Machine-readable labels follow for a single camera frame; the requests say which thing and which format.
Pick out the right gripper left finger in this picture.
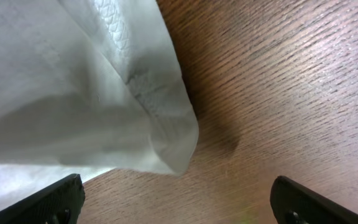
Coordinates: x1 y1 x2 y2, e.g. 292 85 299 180
0 174 85 224

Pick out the white robot print t-shirt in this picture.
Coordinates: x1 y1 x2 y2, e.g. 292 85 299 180
0 0 199 210

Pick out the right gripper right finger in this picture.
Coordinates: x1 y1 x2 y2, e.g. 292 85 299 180
270 175 358 224

